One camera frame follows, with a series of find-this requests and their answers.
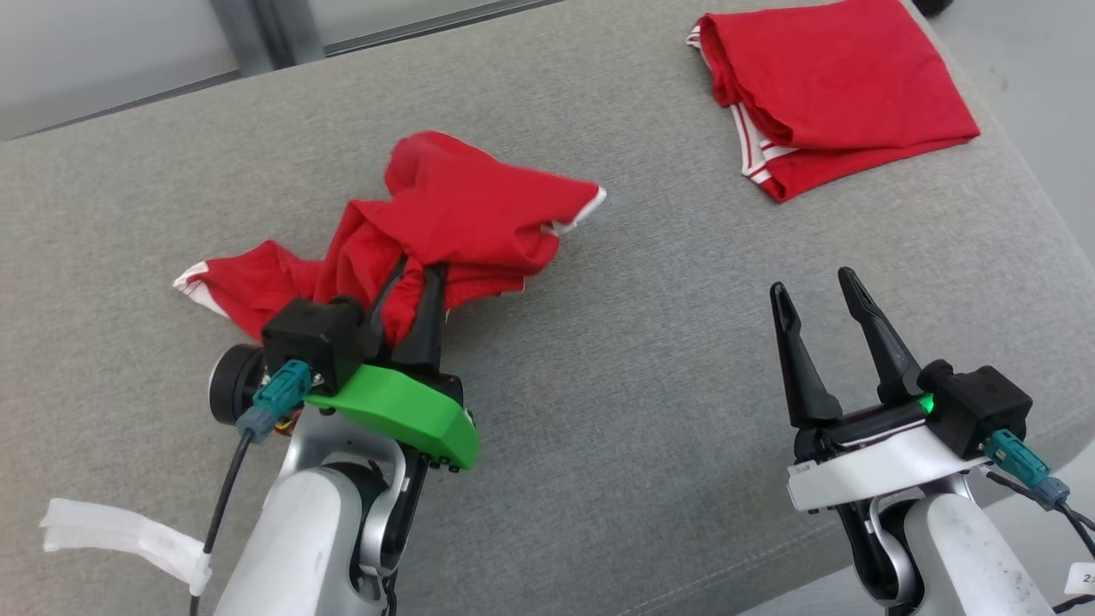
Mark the red jersey with white trim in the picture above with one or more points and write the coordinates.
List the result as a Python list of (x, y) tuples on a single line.
[(838, 77)]

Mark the teal left camera connector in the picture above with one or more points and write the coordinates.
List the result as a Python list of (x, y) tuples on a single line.
[(278, 398)]

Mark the grey metal frame post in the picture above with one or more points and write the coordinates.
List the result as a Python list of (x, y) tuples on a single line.
[(265, 34)]

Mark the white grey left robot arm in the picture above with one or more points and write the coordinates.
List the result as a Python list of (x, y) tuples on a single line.
[(291, 547)]

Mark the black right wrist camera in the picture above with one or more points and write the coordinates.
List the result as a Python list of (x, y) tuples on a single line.
[(984, 406)]

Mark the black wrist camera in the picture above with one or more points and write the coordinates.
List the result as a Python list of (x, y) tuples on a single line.
[(984, 406), (312, 338)]

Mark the small black object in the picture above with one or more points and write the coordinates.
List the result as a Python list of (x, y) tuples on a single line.
[(932, 7)]

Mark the teal right camera connector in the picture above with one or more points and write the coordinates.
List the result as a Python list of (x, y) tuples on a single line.
[(1022, 466)]

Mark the teal camera connector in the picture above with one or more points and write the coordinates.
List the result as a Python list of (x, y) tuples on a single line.
[(278, 398), (1022, 466)]

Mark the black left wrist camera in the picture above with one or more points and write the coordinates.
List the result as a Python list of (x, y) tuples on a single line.
[(312, 338)]

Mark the red shorts with white waistband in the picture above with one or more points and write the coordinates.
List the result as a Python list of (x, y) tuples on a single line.
[(462, 205)]

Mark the black left gripper motor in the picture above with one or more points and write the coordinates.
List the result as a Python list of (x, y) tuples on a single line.
[(233, 385)]

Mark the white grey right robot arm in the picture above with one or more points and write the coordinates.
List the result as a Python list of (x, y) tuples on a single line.
[(967, 556)]

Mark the white tape strip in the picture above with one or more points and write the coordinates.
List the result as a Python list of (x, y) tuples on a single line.
[(120, 530)]

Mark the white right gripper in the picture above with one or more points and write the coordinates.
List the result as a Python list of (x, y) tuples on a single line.
[(881, 466)]

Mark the grey fabric sofa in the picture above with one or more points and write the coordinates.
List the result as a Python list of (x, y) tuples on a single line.
[(642, 342)]

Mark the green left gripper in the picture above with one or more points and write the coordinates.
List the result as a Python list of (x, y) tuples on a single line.
[(402, 415)]

